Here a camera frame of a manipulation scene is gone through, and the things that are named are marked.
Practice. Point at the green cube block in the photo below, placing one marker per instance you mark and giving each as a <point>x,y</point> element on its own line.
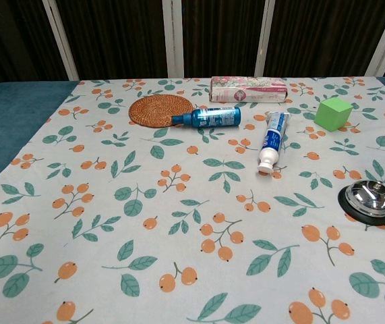
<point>332,116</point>

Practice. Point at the white folding screen frame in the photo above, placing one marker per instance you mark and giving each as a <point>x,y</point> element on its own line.
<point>173,37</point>

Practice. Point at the white blue toothpaste tube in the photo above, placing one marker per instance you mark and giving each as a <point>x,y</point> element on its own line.
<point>274,138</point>

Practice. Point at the pink floral tissue pack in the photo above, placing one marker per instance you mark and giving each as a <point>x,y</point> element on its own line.
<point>247,89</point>

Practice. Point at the fruit leaf print tablecloth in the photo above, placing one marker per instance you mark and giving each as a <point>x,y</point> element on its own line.
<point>178,219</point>

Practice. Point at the round woven rattan coaster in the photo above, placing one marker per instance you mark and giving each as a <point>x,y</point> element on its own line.
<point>155,109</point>

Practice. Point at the silver call bell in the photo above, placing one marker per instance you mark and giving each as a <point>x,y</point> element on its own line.
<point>367,200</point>

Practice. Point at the blue spray bottle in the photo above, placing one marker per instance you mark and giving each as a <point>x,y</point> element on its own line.
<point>212,117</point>

